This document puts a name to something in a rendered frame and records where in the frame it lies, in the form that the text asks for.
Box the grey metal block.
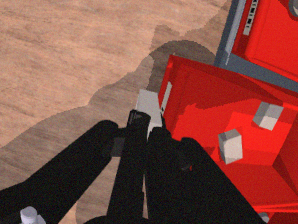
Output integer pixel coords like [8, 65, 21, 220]
[218, 129, 243, 164]
[252, 101, 284, 131]

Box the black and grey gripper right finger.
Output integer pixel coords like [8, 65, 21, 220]
[144, 91, 267, 224]

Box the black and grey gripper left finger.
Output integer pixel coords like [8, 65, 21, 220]
[0, 89, 151, 224]

